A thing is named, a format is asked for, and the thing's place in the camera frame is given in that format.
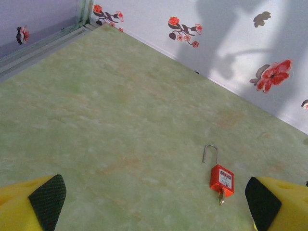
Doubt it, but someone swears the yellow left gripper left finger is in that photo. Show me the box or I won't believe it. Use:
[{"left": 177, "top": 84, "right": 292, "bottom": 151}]
[{"left": 0, "top": 174, "right": 67, "bottom": 231}]

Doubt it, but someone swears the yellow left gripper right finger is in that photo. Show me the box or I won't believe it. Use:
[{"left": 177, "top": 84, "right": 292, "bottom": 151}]
[{"left": 244, "top": 176, "right": 308, "bottom": 231}]

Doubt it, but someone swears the silver red-padlock key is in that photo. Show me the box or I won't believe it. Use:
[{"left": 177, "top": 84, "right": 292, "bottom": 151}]
[{"left": 218, "top": 187, "right": 226, "bottom": 206}]

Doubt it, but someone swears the red safety padlock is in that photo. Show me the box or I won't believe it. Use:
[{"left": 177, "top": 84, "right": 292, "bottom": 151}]
[{"left": 202, "top": 144, "right": 235, "bottom": 197}]

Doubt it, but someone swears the aluminium side rail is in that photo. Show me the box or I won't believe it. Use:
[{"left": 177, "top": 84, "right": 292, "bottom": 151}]
[{"left": 0, "top": 21, "right": 102, "bottom": 82}]

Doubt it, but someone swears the aluminium corner post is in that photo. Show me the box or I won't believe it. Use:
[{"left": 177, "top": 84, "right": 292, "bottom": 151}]
[{"left": 76, "top": 0, "right": 94, "bottom": 27}]

